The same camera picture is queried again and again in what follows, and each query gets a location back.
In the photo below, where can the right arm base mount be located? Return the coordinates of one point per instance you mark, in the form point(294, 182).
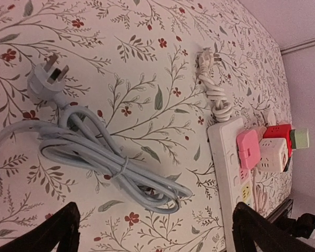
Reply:
point(302, 227)

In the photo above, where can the white cartoon cube adapter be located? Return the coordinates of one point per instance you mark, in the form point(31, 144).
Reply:
point(273, 155)

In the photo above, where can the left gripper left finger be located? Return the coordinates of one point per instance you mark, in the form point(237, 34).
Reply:
point(60, 231)

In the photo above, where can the mint green cube adapter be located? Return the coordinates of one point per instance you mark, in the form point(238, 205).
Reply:
point(300, 138)

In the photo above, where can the white power strip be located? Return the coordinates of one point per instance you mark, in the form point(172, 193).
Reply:
point(234, 183)

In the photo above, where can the right aluminium frame post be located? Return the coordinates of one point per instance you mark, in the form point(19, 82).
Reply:
point(297, 47)

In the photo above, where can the pink round socket base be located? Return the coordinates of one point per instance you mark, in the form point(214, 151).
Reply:
point(269, 117)

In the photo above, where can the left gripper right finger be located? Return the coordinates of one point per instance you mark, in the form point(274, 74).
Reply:
point(252, 231)

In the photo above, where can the pink plug adapter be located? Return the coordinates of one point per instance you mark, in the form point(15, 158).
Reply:
point(248, 149)

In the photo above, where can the red cube socket adapter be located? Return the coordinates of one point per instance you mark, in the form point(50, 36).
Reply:
point(280, 131)

